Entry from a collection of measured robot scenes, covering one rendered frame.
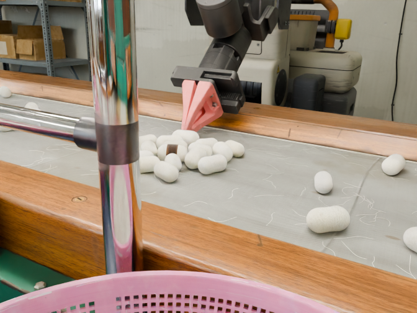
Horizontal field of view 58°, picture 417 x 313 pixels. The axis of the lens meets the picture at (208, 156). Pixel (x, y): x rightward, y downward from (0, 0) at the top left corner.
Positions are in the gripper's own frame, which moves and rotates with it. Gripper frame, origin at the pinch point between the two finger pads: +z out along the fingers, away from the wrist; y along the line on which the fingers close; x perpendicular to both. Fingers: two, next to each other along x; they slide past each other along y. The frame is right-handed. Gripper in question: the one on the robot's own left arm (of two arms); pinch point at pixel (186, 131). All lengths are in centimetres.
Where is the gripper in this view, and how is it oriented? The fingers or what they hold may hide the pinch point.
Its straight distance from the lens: 53.6
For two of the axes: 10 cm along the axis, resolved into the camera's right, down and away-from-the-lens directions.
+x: 2.8, 5.4, 7.9
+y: 8.8, 1.8, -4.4
